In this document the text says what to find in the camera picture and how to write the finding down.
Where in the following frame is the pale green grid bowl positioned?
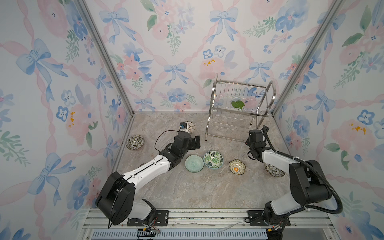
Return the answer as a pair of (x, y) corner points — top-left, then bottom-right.
(185, 155), (205, 173)

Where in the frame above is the green monstera leaf bowl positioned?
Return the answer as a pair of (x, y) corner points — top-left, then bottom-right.
(203, 150), (224, 170)

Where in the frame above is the stainless steel dish rack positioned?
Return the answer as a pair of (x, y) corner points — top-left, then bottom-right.
(205, 79), (277, 142)

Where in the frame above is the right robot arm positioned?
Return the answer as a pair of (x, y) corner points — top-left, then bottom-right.
(246, 127), (332, 226)

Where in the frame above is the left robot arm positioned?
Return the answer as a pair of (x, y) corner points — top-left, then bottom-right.
(96, 132), (201, 227)

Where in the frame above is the orange flower-shaped dish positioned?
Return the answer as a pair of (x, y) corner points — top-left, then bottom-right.
(229, 159), (246, 175)

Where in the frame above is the green leaf-shaped dish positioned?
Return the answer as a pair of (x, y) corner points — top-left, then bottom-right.
(231, 100), (245, 110)

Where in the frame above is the maroon patterned white bowl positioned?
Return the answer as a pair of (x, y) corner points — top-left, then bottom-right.
(185, 121), (196, 134)

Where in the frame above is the dark floral bowl right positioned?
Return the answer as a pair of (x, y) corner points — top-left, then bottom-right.
(265, 164), (286, 178)

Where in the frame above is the black floral pink bowl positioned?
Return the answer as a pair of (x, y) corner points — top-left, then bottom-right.
(126, 135), (145, 151)

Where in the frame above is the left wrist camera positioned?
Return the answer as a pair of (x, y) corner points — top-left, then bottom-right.
(179, 122), (188, 132)

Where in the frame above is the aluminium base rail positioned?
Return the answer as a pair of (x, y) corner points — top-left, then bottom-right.
(78, 209), (340, 240)

